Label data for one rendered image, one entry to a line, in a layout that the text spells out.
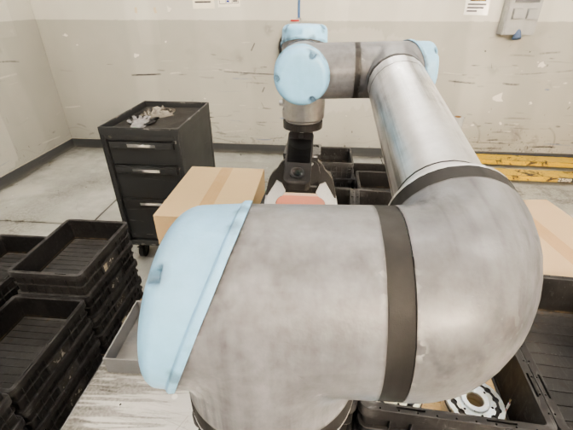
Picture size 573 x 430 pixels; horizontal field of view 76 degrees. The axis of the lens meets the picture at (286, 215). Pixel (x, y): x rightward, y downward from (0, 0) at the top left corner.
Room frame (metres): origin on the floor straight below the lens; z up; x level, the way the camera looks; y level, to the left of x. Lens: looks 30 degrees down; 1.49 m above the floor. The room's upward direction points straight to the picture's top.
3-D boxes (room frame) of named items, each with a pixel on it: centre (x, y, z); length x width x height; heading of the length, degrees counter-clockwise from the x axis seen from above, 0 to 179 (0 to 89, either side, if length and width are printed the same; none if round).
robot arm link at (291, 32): (0.66, -0.03, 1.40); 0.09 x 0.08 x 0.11; 175
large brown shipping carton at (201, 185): (1.19, 0.26, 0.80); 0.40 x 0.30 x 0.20; 175
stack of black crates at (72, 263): (1.28, 0.91, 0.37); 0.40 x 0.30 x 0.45; 175
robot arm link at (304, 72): (0.56, -0.04, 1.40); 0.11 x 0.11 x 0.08; 85
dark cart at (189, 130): (2.22, 0.77, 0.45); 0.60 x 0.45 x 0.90; 175
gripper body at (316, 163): (0.67, -0.03, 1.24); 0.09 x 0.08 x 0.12; 175
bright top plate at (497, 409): (0.41, -0.34, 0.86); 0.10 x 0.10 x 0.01
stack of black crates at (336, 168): (2.34, -0.24, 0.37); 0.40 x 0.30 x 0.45; 85
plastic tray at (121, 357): (0.68, 0.30, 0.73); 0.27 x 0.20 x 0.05; 87
